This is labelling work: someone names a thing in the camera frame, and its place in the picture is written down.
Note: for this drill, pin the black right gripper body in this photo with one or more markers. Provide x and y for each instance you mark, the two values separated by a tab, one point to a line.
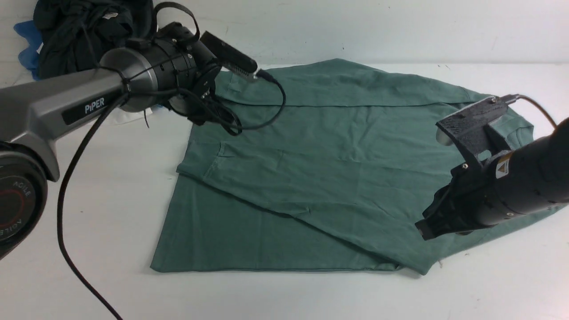
457	207

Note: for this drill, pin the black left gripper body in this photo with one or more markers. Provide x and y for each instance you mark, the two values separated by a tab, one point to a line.
200	104

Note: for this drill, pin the green long sleeve shirt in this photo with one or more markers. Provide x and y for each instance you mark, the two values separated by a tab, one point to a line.
335	184

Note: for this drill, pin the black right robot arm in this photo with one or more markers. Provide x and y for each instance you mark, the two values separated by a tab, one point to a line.
524	181

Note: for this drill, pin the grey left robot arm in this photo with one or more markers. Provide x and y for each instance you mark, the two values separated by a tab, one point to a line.
136	77

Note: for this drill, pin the white crumpled shirt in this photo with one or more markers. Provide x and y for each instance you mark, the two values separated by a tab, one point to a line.
120	117

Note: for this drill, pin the dark green crumpled garment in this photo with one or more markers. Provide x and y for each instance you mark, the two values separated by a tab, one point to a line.
77	33

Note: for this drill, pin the blue crumpled garment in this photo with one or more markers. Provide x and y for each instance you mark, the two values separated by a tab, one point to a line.
29	56

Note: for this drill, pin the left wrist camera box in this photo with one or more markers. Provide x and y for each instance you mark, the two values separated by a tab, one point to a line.
231	58

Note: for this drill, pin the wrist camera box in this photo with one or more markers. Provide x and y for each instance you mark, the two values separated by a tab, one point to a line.
231	58
470	130

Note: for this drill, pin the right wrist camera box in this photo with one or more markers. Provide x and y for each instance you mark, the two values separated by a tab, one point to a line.
470	130

